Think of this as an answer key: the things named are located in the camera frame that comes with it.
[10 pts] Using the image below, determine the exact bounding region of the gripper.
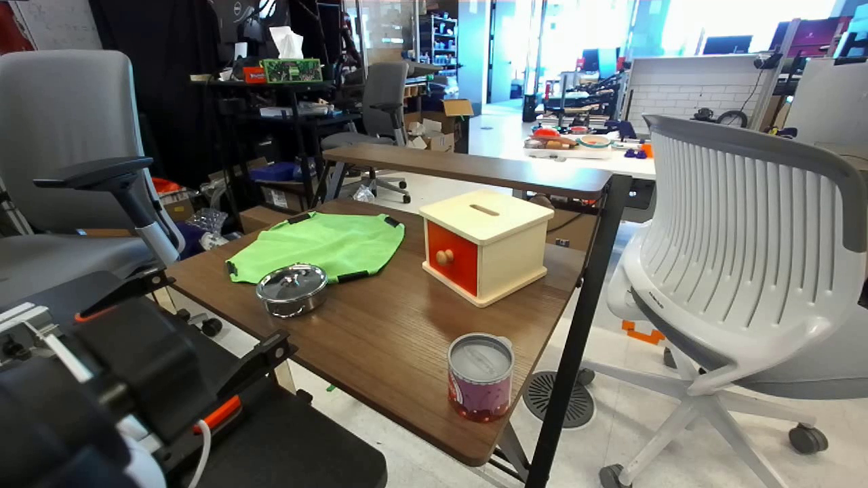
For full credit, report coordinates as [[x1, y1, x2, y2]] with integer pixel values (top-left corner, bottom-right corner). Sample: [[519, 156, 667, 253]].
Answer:
[[68, 268, 298, 470]]

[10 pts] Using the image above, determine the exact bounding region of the red can with silver lid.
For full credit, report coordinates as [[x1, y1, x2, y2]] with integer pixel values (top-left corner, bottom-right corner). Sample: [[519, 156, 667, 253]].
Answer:
[[447, 332, 515, 424]]

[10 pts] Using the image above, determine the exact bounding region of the small steel pot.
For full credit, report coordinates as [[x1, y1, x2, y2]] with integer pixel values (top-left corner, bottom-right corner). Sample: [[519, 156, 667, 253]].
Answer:
[[258, 288, 328, 319]]

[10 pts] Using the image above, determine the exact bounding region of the clear plastic bag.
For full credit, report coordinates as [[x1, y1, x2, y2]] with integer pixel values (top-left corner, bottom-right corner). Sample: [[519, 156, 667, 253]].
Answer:
[[186, 207, 230, 250]]

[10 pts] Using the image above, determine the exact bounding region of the green cloth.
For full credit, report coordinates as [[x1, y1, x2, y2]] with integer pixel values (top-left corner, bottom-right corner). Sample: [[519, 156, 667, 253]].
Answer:
[[226, 211, 406, 285]]

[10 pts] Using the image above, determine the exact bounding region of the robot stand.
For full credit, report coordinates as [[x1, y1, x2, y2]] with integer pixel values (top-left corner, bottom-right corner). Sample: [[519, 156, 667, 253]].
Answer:
[[14, 270, 389, 488]]

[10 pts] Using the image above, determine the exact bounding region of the blue box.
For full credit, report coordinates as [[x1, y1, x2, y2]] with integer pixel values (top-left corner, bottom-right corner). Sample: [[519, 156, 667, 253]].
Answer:
[[248, 161, 304, 184]]

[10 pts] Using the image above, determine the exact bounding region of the black shelf rack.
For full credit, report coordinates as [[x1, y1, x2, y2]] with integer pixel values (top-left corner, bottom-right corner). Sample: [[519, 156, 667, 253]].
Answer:
[[197, 78, 363, 214]]

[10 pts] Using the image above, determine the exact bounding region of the grey office chair with armrest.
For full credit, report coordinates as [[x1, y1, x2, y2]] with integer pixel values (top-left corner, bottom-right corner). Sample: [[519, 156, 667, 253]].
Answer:
[[0, 49, 224, 338]]

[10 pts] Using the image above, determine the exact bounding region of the orange drawer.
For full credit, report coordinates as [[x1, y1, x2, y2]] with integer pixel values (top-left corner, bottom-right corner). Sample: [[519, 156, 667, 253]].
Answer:
[[425, 220, 480, 297]]

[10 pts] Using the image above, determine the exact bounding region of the green tissue box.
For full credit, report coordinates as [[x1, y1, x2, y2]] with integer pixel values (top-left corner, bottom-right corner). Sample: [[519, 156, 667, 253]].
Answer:
[[262, 26, 324, 84]]

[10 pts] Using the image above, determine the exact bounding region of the wooden box with orange drawer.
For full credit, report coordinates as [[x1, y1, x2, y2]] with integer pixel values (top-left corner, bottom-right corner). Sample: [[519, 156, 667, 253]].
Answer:
[[418, 190, 555, 308]]

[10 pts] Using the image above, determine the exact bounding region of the stack of cardboard boxes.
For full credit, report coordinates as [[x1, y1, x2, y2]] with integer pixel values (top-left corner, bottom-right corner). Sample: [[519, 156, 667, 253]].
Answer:
[[405, 99, 475, 153]]

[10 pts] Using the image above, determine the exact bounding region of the round floor grate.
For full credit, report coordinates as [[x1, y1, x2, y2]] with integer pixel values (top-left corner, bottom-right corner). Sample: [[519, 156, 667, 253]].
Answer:
[[521, 370, 597, 430]]

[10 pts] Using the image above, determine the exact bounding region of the storage shelf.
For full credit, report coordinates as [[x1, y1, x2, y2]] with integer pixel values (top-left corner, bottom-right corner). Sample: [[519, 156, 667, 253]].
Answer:
[[418, 14, 459, 77]]

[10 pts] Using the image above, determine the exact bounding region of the white table with toys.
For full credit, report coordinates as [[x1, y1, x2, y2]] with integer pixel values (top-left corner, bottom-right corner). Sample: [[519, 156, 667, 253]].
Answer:
[[522, 122, 657, 181]]

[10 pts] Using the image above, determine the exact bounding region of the orange floor marker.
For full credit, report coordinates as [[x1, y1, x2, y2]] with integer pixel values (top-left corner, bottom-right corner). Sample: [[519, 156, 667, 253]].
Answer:
[[622, 319, 666, 346]]

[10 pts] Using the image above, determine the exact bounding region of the white brick panel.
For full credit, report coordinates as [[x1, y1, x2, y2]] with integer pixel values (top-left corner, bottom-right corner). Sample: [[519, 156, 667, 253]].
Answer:
[[623, 54, 777, 133]]

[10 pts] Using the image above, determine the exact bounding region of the white ribbed office chair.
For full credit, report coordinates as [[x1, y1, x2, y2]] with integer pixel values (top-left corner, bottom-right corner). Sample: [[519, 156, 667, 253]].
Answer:
[[576, 114, 868, 488]]

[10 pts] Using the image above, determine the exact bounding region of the monitor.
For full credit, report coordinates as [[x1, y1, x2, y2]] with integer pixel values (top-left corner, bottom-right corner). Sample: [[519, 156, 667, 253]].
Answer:
[[701, 35, 754, 56]]

